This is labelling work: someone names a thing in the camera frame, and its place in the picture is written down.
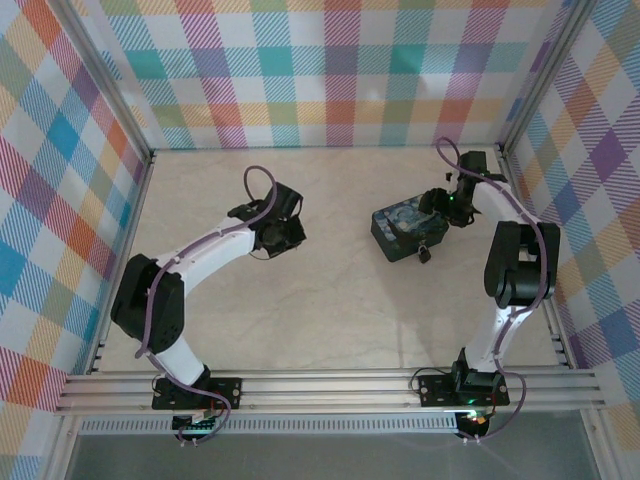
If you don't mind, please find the starry night print box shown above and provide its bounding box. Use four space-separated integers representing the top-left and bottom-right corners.
370 199 452 264

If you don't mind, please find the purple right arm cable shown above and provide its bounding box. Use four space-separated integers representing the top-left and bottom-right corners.
435 137 549 444

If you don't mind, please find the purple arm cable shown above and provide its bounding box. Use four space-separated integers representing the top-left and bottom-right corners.
133 165 282 447
435 137 549 444

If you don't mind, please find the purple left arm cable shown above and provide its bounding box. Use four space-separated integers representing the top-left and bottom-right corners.
133 165 282 447

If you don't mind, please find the aluminium cross rail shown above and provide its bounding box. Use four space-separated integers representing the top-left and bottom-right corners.
53 368 609 416

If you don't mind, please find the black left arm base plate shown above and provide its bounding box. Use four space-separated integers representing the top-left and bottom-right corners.
150 376 244 413

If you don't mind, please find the aluminium side rail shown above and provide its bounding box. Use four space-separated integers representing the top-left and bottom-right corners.
86 152 157 377
496 145 577 372

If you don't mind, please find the aluminium corner post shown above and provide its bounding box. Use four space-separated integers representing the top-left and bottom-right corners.
46 0 155 162
498 0 600 152

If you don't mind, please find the perforated grey cable duct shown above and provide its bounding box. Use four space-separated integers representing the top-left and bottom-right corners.
77 413 460 436

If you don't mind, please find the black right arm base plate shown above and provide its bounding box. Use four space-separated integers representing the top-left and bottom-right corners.
416 371 512 408

